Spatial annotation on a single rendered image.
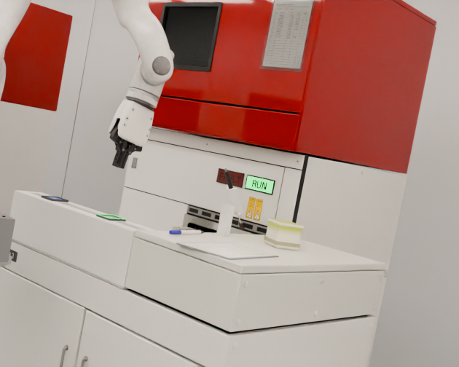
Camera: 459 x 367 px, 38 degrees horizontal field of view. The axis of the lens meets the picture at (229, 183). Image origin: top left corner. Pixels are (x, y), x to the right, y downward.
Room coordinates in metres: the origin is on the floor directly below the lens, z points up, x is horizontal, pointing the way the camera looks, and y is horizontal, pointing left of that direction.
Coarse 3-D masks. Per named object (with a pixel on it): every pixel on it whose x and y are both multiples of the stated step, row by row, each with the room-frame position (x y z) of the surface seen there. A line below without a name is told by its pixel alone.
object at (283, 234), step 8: (272, 224) 1.77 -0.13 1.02; (280, 224) 1.73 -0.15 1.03; (288, 224) 1.74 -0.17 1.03; (296, 224) 1.76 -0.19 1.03; (272, 232) 1.76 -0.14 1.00; (280, 232) 1.73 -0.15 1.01; (288, 232) 1.74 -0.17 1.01; (296, 232) 1.75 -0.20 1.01; (264, 240) 1.79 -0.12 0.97; (272, 240) 1.75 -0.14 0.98; (280, 240) 1.74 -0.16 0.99; (288, 240) 1.74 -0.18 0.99; (296, 240) 1.75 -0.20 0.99; (288, 248) 1.75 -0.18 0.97; (296, 248) 1.76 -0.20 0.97
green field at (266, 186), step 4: (248, 176) 2.20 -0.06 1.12; (248, 180) 2.20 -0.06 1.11; (252, 180) 2.19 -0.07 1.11; (256, 180) 2.18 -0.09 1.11; (260, 180) 2.17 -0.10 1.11; (264, 180) 2.16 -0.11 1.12; (268, 180) 2.15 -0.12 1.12; (248, 184) 2.20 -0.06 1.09; (252, 184) 2.19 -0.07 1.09; (256, 184) 2.18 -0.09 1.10; (260, 184) 2.17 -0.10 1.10; (264, 184) 2.16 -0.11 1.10; (268, 184) 2.15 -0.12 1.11; (272, 184) 2.13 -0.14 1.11; (248, 188) 2.20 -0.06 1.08; (252, 188) 2.19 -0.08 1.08; (256, 188) 2.18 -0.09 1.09; (260, 188) 2.17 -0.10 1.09; (264, 188) 2.15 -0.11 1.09; (268, 188) 2.14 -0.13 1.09; (268, 192) 2.14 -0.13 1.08
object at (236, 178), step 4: (220, 172) 2.29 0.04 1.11; (220, 176) 2.28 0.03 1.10; (224, 176) 2.27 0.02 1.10; (232, 176) 2.25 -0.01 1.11; (236, 176) 2.24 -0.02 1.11; (240, 176) 2.23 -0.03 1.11; (220, 180) 2.28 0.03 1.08; (224, 180) 2.27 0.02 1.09; (232, 180) 2.25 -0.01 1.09; (236, 180) 2.24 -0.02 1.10; (240, 180) 2.22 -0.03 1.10; (236, 184) 2.23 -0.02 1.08; (240, 184) 2.22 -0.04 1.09
